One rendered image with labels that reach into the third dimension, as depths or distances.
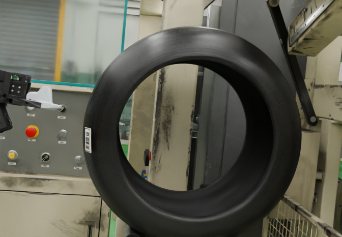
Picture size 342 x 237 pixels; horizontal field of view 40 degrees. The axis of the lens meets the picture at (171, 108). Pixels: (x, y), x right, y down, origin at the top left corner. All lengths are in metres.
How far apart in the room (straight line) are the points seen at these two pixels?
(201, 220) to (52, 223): 0.88
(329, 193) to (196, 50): 0.75
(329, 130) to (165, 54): 0.70
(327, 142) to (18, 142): 1.17
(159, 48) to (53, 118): 0.88
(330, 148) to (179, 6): 0.68
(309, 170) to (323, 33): 0.46
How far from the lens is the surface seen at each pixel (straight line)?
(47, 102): 1.28
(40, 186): 1.95
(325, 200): 1.68
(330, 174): 1.67
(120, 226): 1.51
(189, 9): 1.58
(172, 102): 1.56
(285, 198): 1.51
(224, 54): 1.19
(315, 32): 1.42
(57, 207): 1.96
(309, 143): 1.61
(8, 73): 1.28
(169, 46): 1.17
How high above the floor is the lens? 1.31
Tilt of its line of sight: 3 degrees down
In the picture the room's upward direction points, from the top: 5 degrees clockwise
